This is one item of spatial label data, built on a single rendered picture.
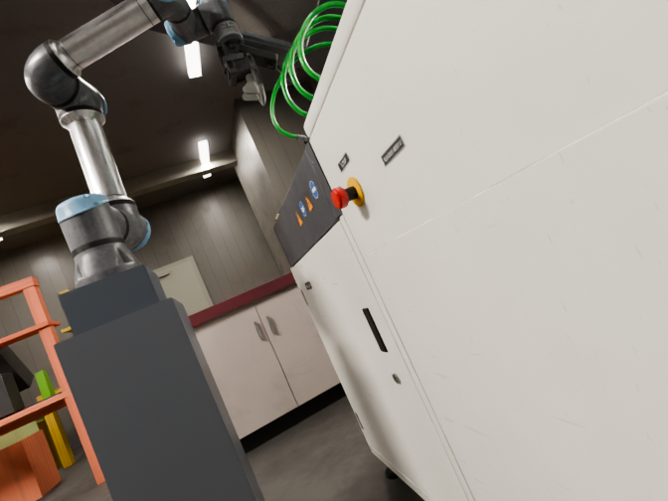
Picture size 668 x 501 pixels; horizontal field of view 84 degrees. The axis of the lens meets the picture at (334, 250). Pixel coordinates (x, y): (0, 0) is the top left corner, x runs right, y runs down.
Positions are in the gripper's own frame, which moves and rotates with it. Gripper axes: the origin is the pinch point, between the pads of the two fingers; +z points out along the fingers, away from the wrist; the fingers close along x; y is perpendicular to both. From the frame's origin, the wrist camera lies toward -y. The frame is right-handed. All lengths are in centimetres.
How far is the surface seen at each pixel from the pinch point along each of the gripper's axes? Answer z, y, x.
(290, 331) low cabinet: 73, 4, -129
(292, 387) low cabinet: 103, 16, -128
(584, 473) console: 85, 7, 66
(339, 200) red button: 45, 10, 45
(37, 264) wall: -169, 279, -610
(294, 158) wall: -109, -118, -348
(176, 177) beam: -189, 25, -484
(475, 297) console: 65, 7, 62
